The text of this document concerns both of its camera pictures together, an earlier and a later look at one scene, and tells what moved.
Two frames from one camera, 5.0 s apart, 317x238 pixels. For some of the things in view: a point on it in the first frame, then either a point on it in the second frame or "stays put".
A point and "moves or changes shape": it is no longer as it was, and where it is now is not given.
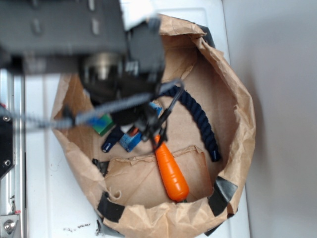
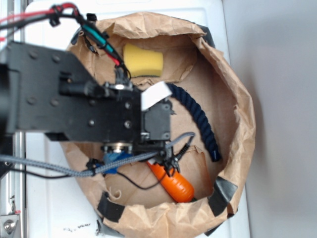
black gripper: x=126 y=84 → x=124 y=122
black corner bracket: x=6 y=140 stays put
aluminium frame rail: x=13 y=184 stays put
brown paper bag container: x=181 y=178 stays put
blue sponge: x=130 y=141 moves or changes shape
